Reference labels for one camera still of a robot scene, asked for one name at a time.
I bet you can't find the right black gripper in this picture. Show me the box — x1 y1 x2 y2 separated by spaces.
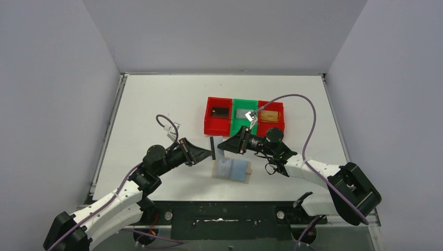
218 125 276 156

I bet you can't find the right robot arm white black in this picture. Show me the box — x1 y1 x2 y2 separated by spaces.
217 126 382 226

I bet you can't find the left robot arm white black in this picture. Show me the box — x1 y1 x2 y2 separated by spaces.
43 138 212 250

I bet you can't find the silver credit card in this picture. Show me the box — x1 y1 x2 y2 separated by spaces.
235 109 256 121

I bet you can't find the black credit card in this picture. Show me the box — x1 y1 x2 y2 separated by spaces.
211 107 230 118

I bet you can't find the green plastic bin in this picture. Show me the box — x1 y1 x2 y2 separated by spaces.
230 99 258 136

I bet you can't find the left red plastic bin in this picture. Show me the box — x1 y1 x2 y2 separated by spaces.
203 97 233 136

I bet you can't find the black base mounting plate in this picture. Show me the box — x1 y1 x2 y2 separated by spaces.
131 200 313 241

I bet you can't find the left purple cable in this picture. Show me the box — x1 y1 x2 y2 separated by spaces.
46 115 181 251

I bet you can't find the purple cable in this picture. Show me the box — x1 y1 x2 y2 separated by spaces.
46 115 181 251
246 94 370 251

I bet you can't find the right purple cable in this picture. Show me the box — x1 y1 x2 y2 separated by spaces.
246 94 370 251

